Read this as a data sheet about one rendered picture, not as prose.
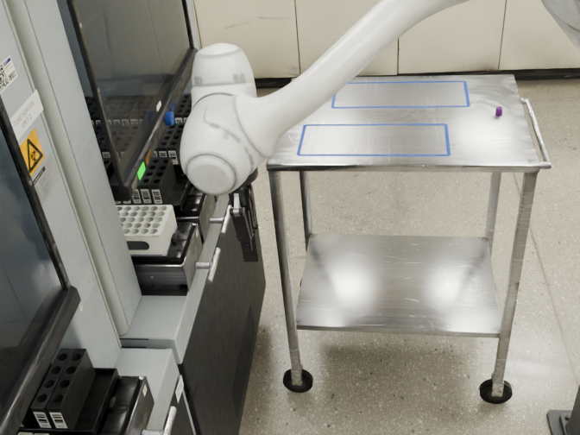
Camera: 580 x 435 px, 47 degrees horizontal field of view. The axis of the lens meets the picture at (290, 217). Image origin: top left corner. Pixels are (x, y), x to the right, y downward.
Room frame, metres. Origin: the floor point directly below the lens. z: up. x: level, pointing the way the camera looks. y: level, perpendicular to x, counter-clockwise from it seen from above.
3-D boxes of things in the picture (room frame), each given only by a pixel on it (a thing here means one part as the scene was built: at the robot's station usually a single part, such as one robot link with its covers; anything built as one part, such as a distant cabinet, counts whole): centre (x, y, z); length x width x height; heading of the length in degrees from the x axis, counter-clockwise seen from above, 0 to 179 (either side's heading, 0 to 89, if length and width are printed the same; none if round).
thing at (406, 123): (1.47, -0.30, 0.41); 0.67 x 0.46 x 0.82; 79
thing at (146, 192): (1.23, 0.29, 0.85); 0.12 x 0.02 x 0.06; 171
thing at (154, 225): (1.09, 0.39, 0.83); 0.30 x 0.10 x 0.06; 81
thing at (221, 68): (1.03, 0.09, 1.14); 0.13 x 0.11 x 0.16; 176
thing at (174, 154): (1.37, 0.24, 0.85); 0.12 x 0.02 x 0.06; 170
